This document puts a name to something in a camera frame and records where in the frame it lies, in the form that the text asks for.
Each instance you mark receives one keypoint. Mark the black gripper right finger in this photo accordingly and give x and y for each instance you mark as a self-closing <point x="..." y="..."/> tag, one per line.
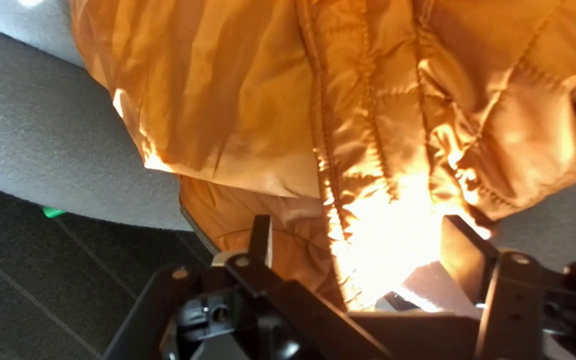
<point x="520" y="307"/>

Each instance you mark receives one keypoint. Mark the small green object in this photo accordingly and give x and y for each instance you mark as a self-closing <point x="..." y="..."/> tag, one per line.
<point x="53" y="212"/>

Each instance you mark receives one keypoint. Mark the brown quilted jacket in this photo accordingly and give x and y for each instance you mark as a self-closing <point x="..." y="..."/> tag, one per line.
<point x="269" y="100"/>

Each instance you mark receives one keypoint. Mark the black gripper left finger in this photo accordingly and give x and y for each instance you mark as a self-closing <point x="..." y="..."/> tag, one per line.
<point x="260" y="293"/>

